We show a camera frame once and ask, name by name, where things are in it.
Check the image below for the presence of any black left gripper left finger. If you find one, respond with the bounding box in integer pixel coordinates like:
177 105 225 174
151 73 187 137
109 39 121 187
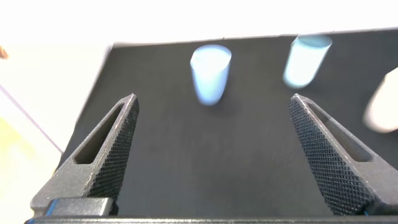
30 93 140 217

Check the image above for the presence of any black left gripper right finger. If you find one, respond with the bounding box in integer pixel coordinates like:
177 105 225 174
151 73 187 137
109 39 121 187
288 93 398 216

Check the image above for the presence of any teal cup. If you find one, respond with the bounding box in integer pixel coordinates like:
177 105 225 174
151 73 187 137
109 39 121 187
282 34 333 90

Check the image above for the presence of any cream white cup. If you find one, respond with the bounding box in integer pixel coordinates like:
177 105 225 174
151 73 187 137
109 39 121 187
362 67 398 134

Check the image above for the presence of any light blue cup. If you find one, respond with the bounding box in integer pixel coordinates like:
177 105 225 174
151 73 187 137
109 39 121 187
189 44 233 106

